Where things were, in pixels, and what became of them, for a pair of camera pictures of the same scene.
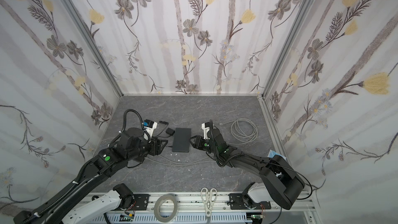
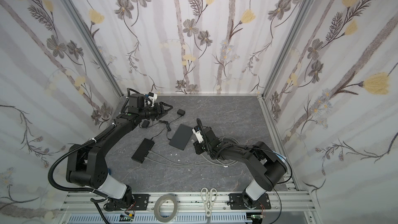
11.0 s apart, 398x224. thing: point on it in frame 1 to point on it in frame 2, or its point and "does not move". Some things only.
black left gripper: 158,146 to 158,110
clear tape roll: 156,208 does not move
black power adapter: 170,131 to 181,112
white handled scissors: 208,197 does not move
